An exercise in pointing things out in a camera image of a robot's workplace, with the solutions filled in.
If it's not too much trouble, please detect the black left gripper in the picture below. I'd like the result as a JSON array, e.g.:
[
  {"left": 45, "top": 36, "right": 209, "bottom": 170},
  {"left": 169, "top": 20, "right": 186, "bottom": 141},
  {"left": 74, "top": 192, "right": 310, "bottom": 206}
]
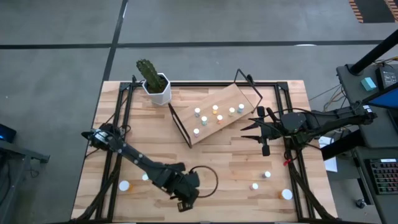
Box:
[{"left": 161, "top": 161, "right": 201, "bottom": 206}]

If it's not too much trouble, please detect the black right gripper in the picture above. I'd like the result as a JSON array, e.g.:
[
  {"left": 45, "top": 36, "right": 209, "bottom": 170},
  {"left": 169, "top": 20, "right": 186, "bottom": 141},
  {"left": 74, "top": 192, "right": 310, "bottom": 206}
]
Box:
[{"left": 240, "top": 105, "right": 289, "bottom": 157}]

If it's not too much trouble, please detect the large amber pill bottle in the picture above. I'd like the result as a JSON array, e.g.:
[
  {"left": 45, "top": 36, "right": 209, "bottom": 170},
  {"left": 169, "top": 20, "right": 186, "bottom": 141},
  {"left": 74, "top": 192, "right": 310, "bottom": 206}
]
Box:
[
  {"left": 279, "top": 188, "right": 294, "bottom": 201},
  {"left": 119, "top": 180, "right": 134, "bottom": 192}
]

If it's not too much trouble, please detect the white paper sheet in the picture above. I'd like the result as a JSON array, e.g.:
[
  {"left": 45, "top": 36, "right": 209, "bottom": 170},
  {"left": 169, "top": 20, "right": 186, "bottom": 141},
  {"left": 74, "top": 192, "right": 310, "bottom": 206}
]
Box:
[{"left": 317, "top": 135, "right": 339, "bottom": 174}]

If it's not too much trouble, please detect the white hexagonal plant pot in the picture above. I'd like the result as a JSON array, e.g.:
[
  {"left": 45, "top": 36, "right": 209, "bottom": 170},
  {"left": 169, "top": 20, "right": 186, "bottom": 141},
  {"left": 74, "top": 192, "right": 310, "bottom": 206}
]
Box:
[{"left": 142, "top": 72, "right": 172, "bottom": 106}]

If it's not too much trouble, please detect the grey computer desk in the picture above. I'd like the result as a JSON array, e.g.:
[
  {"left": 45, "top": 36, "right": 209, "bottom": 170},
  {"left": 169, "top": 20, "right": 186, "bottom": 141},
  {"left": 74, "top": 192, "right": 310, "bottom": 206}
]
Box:
[{"left": 320, "top": 63, "right": 398, "bottom": 224}]

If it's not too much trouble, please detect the green cactus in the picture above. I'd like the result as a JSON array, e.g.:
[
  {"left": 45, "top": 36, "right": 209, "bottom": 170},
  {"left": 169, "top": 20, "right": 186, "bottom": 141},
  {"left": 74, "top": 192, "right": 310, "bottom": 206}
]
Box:
[{"left": 136, "top": 58, "right": 167, "bottom": 93}]

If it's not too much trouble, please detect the small teal box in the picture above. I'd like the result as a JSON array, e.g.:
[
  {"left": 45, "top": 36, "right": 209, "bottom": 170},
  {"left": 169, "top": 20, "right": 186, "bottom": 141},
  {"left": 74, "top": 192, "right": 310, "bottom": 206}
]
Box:
[{"left": 360, "top": 77, "right": 378, "bottom": 92}]

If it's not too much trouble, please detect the monitor with blue screen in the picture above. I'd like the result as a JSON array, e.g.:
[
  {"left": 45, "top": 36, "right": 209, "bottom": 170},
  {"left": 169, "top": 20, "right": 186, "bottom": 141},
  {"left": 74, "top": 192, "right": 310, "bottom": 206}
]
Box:
[{"left": 362, "top": 82, "right": 398, "bottom": 110}]

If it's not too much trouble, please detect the black keyboard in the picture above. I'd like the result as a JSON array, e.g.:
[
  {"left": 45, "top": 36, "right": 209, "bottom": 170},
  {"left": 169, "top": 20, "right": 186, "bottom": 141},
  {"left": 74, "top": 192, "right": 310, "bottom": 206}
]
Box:
[{"left": 364, "top": 157, "right": 398, "bottom": 196}]

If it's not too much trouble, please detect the black monitor pole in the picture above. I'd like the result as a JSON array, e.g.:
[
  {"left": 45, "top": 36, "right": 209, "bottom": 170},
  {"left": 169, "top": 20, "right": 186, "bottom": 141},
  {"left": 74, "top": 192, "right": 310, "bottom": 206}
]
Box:
[{"left": 349, "top": 29, "right": 398, "bottom": 76}]

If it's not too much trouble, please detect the black power adapter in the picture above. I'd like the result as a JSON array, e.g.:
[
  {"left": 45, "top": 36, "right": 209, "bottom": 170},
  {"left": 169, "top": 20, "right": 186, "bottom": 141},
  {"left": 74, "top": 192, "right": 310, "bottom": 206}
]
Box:
[{"left": 375, "top": 65, "right": 398, "bottom": 90}]

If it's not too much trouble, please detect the black side cart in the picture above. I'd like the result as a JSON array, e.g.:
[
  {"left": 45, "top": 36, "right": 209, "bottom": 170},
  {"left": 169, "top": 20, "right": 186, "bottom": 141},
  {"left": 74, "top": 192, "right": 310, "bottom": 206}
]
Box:
[{"left": 0, "top": 138, "right": 50, "bottom": 224}]

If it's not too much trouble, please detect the black hazard-striped floor mat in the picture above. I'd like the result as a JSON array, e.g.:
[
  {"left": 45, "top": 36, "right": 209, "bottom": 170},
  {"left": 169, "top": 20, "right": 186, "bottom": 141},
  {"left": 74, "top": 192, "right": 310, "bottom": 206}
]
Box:
[{"left": 348, "top": 0, "right": 398, "bottom": 24}]

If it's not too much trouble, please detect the black device blue light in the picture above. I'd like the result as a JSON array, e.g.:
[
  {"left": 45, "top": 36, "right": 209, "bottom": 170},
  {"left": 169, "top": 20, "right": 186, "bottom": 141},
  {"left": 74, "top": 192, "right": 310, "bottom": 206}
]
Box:
[{"left": 0, "top": 123, "right": 17, "bottom": 143}]

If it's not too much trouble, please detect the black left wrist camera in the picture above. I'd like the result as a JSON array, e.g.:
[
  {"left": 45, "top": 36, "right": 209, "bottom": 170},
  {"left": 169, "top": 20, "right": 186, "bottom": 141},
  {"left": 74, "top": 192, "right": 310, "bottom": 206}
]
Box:
[{"left": 176, "top": 198, "right": 195, "bottom": 213}]

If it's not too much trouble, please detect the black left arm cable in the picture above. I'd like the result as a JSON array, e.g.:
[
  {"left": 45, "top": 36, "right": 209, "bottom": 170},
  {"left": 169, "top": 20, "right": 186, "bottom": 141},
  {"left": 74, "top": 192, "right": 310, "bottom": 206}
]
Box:
[{"left": 186, "top": 164, "right": 219, "bottom": 199}]

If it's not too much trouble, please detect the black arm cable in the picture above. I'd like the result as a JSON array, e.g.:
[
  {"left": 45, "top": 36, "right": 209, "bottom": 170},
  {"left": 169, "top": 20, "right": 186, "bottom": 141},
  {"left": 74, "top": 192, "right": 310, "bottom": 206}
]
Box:
[
  {"left": 186, "top": 164, "right": 219, "bottom": 199},
  {"left": 266, "top": 106, "right": 317, "bottom": 125}
]

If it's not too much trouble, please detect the wooden shelf black metal frame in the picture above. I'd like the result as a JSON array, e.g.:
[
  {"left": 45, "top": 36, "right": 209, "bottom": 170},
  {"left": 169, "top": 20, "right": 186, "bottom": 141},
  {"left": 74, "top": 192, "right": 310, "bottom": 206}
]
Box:
[{"left": 167, "top": 68, "right": 264, "bottom": 149}]

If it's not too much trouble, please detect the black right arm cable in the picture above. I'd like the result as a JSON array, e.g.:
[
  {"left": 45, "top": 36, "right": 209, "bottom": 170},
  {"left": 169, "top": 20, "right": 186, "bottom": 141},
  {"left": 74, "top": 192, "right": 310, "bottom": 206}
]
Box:
[{"left": 266, "top": 106, "right": 317, "bottom": 125}]

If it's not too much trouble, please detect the bundle of floor cables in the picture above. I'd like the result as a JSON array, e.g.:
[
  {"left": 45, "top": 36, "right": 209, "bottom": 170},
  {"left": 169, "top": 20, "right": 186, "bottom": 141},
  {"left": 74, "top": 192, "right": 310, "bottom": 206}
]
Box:
[{"left": 307, "top": 83, "right": 354, "bottom": 134}]

